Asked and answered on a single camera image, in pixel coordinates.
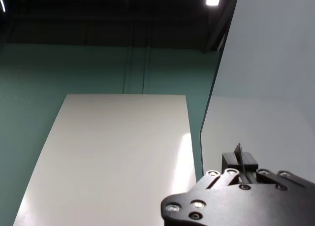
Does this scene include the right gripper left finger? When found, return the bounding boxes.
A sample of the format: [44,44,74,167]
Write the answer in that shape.
[203,151,241,189]

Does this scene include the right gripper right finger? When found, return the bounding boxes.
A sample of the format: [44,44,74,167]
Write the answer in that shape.
[242,153,308,190]

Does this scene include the white rectangular panel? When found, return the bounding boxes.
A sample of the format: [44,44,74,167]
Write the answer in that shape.
[12,94,197,226]

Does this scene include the glossy black robot head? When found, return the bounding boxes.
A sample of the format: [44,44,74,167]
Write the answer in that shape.
[0,0,8,49]

